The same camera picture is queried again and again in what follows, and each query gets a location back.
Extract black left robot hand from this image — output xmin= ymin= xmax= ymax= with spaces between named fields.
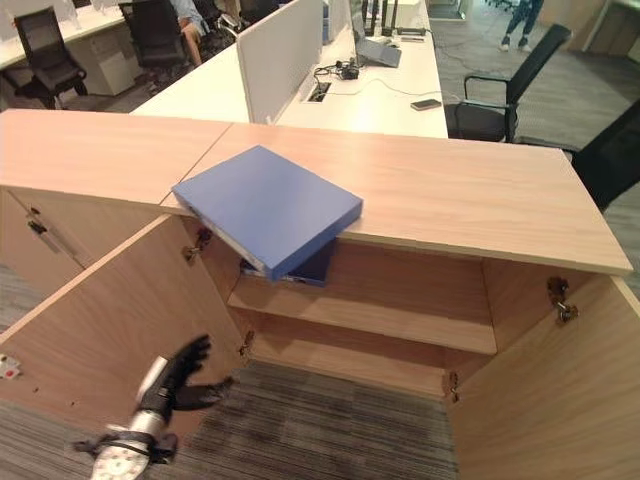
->
xmin=133 ymin=334 xmax=235 ymax=416

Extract wooden cabinet door with catch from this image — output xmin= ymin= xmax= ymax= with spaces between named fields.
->
xmin=0 ymin=213 xmax=252 ymax=437

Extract blue open folder box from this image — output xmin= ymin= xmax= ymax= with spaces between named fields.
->
xmin=238 ymin=237 xmax=338 ymax=291

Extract blue closed folder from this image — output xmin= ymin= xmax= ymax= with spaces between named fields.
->
xmin=170 ymin=144 xmax=365 ymax=285

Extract wooden cabinet shelf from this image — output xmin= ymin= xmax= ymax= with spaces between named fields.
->
xmin=227 ymin=278 xmax=499 ymax=354

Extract closed wooden cabinet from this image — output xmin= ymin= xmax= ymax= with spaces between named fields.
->
xmin=0 ymin=109 xmax=235 ymax=302

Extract wooden office cabinet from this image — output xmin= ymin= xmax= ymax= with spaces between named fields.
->
xmin=158 ymin=121 xmax=635 ymax=402

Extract long white office desk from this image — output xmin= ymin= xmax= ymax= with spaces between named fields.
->
xmin=129 ymin=0 xmax=450 ymax=141

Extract plain wooden cabinet door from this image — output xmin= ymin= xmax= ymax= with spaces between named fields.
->
xmin=446 ymin=273 xmax=640 ymax=480

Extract black mesh office chair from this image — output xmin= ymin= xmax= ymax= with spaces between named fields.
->
xmin=443 ymin=23 xmax=574 ymax=144

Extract black office chair backrest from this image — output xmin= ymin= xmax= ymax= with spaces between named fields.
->
xmin=518 ymin=97 xmax=640 ymax=214

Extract white magnetic door catch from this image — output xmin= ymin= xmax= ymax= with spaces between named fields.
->
xmin=0 ymin=353 xmax=24 ymax=382

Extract white desk partition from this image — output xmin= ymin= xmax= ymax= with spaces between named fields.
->
xmin=236 ymin=0 xmax=326 ymax=126

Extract person seated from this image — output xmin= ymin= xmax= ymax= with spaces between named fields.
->
xmin=169 ymin=0 xmax=212 ymax=69

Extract grey laptop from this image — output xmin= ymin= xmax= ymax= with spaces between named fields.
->
xmin=355 ymin=36 xmax=403 ymax=69

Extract black desk stands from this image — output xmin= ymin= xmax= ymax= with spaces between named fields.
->
xmin=360 ymin=0 xmax=399 ymax=38

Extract person standing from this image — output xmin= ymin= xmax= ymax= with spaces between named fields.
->
xmin=499 ymin=0 xmax=546 ymax=53

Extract wooden low cupboard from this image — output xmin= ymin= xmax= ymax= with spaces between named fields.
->
xmin=581 ymin=0 xmax=640 ymax=56

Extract metal cabinet handle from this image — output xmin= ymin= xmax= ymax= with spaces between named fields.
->
xmin=24 ymin=205 xmax=77 ymax=257

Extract white drawer pedestal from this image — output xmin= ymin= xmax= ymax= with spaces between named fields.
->
xmin=89 ymin=36 xmax=140 ymax=97

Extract desk cable grommet box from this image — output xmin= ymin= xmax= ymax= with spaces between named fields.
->
xmin=299 ymin=81 xmax=333 ymax=105

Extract black adapter with cable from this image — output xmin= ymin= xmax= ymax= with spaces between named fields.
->
xmin=313 ymin=58 xmax=362 ymax=92

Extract white cable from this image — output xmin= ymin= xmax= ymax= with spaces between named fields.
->
xmin=355 ymin=75 xmax=443 ymax=97

